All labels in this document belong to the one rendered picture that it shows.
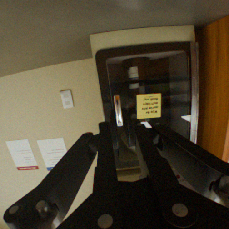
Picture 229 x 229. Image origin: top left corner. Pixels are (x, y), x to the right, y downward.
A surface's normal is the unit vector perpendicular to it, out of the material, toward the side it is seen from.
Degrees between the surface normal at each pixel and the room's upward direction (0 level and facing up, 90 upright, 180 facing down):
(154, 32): 90
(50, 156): 90
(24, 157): 90
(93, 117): 90
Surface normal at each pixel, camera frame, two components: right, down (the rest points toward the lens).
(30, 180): 0.03, 0.27
